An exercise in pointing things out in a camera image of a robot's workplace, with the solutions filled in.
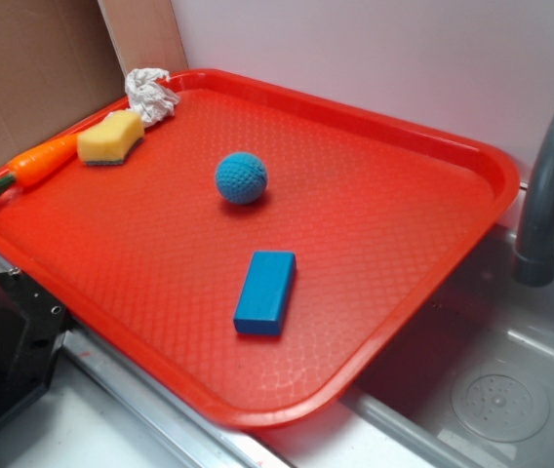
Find orange toy carrot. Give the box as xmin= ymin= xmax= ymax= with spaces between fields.
xmin=0 ymin=134 xmax=77 ymax=196

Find red plastic tray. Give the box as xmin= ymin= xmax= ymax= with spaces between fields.
xmin=0 ymin=70 xmax=520 ymax=429

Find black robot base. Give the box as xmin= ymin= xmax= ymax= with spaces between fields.
xmin=0 ymin=270 xmax=66 ymax=427

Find grey toy sink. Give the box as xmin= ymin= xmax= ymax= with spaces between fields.
xmin=258 ymin=207 xmax=554 ymax=467

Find blue textured ball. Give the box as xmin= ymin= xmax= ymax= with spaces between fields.
xmin=215 ymin=152 xmax=268 ymax=205

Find yellow sponge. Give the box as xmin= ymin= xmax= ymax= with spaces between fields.
xmin=77 ymin=110 xmax=144 ymax=165

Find brown cardboard sheet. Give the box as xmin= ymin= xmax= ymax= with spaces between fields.
xmin=0 ymin=1 xmax=187 ymax=165

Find blue wooden block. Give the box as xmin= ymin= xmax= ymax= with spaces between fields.
xmin=233 ymin=251 xmax=297 ymax=336

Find grey faucet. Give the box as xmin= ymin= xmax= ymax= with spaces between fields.
xmin=513 ymin=70 xmax=554 ymax=288

